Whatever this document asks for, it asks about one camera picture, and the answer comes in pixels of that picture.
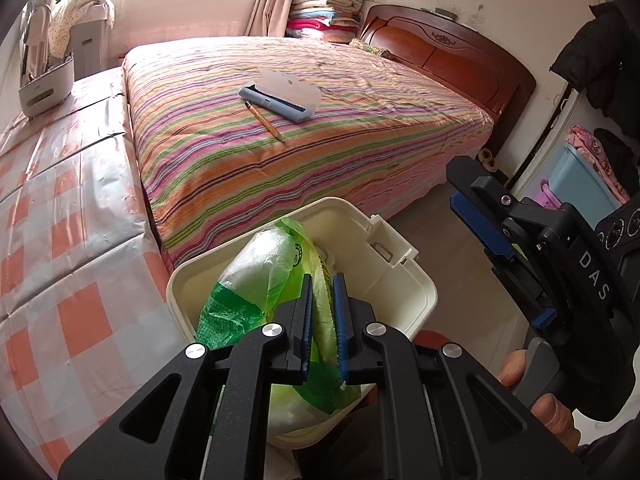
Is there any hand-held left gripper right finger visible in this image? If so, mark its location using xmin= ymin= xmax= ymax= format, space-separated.
xmin=332 ymin=272 xmax=586 ymax=480

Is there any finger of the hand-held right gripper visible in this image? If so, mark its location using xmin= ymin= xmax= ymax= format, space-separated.
xmin=445 ymin=156 xmax=506 ymax=196
xmin=450 ymin=177 xmax=531 ymax=261

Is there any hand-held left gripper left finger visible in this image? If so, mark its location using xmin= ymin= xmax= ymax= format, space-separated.
xmin=57 ymin=275 xmax=315 ymax=480

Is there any yellow-green plastic bag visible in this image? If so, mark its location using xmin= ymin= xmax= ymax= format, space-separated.
xmin=270 ymin=217 xmax=363 ymax=416

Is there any white plastic trash bin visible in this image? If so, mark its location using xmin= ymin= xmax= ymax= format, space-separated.
xmin=166 ymin=197 xmax=437 ymax=451

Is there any green printed plastic bag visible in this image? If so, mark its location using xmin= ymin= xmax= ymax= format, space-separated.
xmin=196 ymin=227 xmax=301 ymax=351

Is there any person's right forearm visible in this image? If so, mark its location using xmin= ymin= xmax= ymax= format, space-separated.
xmin=575 ymin=410 xmax=640 ymax=480

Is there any person's right hand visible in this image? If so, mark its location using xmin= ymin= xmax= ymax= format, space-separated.
xmin=497 ymin=347 xmax=581 ymax=453

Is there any pair of beige slippers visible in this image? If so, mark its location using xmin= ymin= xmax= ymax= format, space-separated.
xmin=475 ymin=147 xmax=501 ymax=173

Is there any purple plastic stool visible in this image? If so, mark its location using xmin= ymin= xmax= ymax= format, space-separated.
xmin=537 ymin=182 xmax=563 ymax=211

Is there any blue storage box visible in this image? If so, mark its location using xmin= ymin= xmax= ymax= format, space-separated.
xmin=542 ymin=141 xmax=623 ymax=228

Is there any pink printed cloth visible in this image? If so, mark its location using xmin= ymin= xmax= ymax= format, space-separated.
xmin=566 ymin=125 xmax=632 ymax=206

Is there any wooden bed headboard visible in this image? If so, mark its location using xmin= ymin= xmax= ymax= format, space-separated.
xmin=360 ymin=4 xmax=537 ymax=113

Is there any floral pillow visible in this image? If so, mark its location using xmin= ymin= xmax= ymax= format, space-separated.
xmin=348 ymin=37 xmax=391 ymax=58

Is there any black jacket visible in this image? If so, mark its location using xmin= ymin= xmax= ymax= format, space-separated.
xmin=550 ymin=0 xmax=640 ymax=126

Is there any bed with striped cover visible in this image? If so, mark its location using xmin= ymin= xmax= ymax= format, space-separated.
xmin=121 ymin=35 xmax=496 ymax=271

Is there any blue pencil case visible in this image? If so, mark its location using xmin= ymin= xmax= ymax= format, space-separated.
xmin=237 ymin=67 xmax=321 ymax=125

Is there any wooden pencil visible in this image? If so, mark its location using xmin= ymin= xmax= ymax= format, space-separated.
xmin=243 ymin=100 xmax=287 ymax=145

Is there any stack of folded blankets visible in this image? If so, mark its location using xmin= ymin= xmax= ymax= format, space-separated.
xmin=285 ymin=0 xmax=378 ymax=45

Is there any orange checked tablecloth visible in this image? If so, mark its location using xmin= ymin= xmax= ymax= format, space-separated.
xmin=0 ymin=66 xmax=173 ymax=466

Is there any white utensil holder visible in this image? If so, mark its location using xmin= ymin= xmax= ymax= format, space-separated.
xmin=17 ymin=52 xmax=76 ymax=120

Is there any white standing appliance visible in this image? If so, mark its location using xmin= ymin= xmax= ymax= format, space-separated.
xmin=70 ymin=15 xmax=113 ymax=81

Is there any polka dot cloth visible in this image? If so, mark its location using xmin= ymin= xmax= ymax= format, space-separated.
xmin=47 ymin=0 xmax=116 ymax=61

